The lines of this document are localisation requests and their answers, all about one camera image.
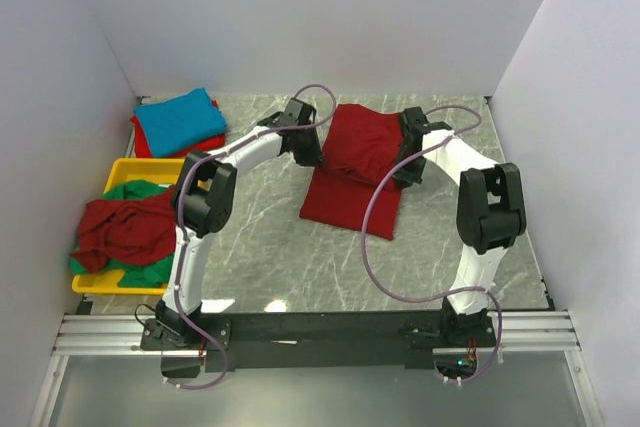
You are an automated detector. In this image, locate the green t-shirt in bin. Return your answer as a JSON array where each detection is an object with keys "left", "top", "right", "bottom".
[{"left": 68, "top": 178, "right": 176, "bottom": 290}]

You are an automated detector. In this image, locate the folded bright red t-shirt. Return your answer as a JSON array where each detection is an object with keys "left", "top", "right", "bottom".
[{"left": 129, "top": 99, "right": 229, "bottom": 159}]

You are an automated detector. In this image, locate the dark red t-shirt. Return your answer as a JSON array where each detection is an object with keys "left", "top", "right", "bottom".
[
  {"left": 76, "top": 183, "right": 181, "bottom": 273},
  {"left": 299, "top": 104, "right": 403, "bottom": 231}
]

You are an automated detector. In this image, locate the black base crossbar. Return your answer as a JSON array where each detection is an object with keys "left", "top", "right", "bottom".
[{"left": 140, "top": 310, "right": 497, "bottom": 372}]

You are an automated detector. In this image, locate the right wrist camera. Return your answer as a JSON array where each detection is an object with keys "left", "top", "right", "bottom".
[{"left": 398, "top": 106, "right": 452, "bottom": 136}]

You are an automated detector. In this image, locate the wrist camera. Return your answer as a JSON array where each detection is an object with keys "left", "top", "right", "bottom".
[
  {"left": 398, "top": 106, "right": 452, "bottom": 136},
  {"left": 278, "top": 98, "right": 317, "bottom": 127}
]

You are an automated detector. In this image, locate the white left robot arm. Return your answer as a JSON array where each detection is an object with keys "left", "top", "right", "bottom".
[{"left": 155, "top": 124, "right": 322, "bottom": 349}]

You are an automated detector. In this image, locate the crumpled dark red t-shirt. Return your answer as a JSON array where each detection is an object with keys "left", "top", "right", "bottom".
[{"left": 76, "top": 183, "right": 181, "bottom": 273}]

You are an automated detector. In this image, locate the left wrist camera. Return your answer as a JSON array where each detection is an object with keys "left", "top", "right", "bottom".
[{"left": 278, "top": 98, "right": 317, "bottom": 127}]

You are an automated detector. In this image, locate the yellow plastic bin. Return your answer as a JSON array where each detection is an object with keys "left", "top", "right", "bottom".
[{"left": 69, "top": 158, "right": 184, "bottom": 295}]

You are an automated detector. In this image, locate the folded blue t-shirt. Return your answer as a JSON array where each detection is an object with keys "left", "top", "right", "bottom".
[{"left": 133, "top": 88, "right": 229, "bottom": 158}]

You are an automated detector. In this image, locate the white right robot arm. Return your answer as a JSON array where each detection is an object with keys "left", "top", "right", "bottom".
[{"left": 393, "top": 122, "right": 526, "bottom": 346}]

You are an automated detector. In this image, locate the aluminium rail frame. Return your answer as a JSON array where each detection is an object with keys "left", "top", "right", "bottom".
[{"left": 30, "top": 310, "right": 605, "bottom": 426}]

